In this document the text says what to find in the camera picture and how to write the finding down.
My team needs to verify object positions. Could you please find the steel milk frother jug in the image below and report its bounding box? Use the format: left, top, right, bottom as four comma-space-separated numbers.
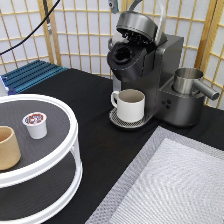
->
173, 68, 219, 100

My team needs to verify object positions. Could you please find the white ceramic coffee mug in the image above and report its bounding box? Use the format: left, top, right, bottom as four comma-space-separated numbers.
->
111, 89, 145, 123

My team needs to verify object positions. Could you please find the white coffee pod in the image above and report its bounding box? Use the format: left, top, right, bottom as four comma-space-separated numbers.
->
22, 112, 47, 140

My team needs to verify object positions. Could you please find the grey woven placemat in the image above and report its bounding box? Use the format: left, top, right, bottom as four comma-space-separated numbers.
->
85, 127, 224, 224

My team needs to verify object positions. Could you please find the grey pod coffee machine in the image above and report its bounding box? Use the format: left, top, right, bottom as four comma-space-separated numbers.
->
107, 0, 204, 129

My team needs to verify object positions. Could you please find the white two-tier round shelf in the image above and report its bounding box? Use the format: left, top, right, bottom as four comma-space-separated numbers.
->
0, 94, 83, 224

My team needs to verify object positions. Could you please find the tan ceramic cup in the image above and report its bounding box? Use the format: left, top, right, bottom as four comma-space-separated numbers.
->
0, 126, 21, 171

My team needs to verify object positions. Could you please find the blue ribbed mat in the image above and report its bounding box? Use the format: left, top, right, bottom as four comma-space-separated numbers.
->
2, 60, 66, 95

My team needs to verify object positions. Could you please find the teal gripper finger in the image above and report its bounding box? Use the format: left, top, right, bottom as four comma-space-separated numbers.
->
108, 0, 119, 14

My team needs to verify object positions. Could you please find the black cable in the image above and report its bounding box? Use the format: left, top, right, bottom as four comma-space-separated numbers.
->
0, 0, 62, 57

